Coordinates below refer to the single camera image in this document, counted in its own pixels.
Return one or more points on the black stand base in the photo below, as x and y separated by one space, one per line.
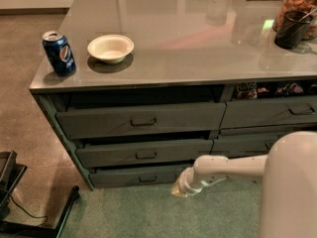
25 208

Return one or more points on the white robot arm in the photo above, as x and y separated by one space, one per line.
287 173

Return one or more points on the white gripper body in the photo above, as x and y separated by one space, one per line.
187 184

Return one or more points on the clear snack jar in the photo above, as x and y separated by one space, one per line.
289 5

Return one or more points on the grey drawer cabinet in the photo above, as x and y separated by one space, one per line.
186 51

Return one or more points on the blue Pepsi can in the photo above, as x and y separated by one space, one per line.
59 53

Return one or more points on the grey drawer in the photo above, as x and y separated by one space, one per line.
143 153
140 120
270 112
235 146
137 176

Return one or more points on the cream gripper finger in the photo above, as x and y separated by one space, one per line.
176 190

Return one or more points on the white bowl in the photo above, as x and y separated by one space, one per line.
110 48

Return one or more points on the snack bag in drawer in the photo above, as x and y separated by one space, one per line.
246 90

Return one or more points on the black mesh cup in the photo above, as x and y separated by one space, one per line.
292 29

